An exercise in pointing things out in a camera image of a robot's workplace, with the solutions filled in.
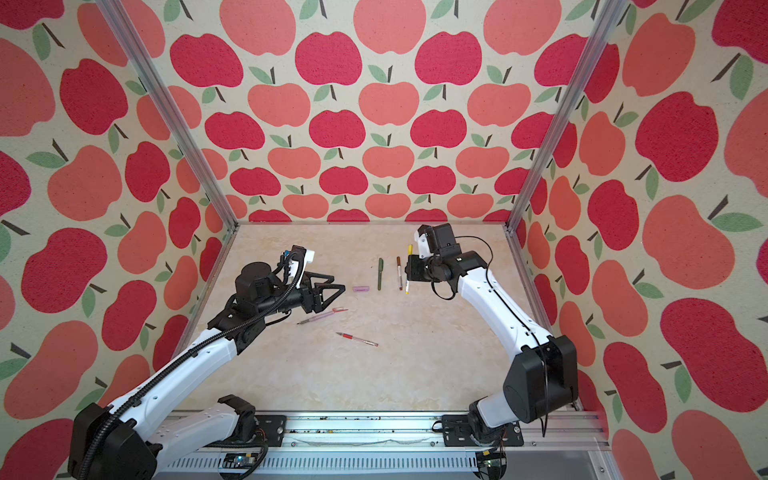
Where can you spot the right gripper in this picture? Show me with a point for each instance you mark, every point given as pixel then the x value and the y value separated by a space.
pixel 410 266

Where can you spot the aluminium front rail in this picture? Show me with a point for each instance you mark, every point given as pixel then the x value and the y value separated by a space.
pixel 412 431

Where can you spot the aluminium corner post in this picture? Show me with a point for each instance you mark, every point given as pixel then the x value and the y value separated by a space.
pixel 129 38
pixel 603 28

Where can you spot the green pen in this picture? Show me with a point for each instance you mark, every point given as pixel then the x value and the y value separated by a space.
pixel 380 269

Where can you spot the white slotted cable duct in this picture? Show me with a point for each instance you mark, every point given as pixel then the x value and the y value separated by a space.
pixel 317 463

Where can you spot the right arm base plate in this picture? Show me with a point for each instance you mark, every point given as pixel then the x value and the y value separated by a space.
pixel 468 430

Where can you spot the right aluminium corner post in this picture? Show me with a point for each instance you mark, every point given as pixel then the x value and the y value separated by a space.
pixel 603 28

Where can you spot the left aluminium corner post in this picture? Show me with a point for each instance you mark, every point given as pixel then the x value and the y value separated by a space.
pixel 129 38

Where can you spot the white pen yellow tip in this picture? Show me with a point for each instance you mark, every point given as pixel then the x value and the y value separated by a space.
pixel 407 274

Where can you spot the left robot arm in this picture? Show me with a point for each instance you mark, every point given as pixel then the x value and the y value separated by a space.
pixel 127 440

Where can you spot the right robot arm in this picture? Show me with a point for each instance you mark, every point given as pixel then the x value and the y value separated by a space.
pixel 543 373

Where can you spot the pink pen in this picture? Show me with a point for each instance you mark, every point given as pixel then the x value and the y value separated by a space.
pixel 317 317

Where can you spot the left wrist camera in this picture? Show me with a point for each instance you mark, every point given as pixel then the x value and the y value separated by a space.
pixel 298 255

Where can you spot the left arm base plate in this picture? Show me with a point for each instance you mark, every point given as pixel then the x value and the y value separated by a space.
pixel 264 429

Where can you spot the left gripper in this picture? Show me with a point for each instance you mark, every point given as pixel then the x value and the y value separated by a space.
pixel 315 304

